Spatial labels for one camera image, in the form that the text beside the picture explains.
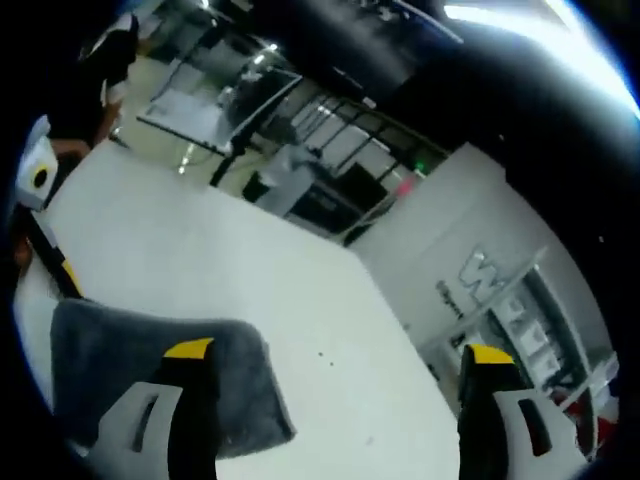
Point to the dark overhead monitor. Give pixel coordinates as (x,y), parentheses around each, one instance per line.
(350,40)

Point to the grey metal shelf rack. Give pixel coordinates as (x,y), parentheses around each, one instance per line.
(505,295)

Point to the red blue banner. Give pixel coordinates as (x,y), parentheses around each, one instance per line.
(600,430)

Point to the grey background desk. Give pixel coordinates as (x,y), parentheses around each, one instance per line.
(290,180)

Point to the grey towel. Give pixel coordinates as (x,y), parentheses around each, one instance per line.
(240,380)

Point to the person's dark clothed torso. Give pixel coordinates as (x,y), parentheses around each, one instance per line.
(95,65)

